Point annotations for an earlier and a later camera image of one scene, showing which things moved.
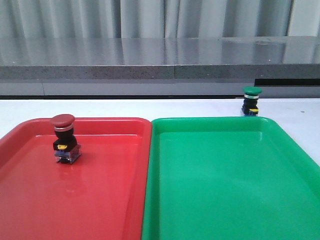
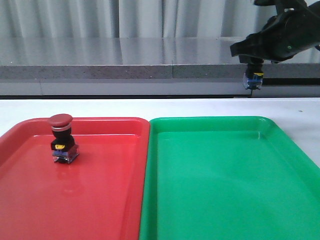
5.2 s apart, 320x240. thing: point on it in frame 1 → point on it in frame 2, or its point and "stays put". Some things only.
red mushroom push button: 66,149 stays put
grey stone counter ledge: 175,66 stays put
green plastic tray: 228,178 stays put
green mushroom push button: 250,107 → 253,79
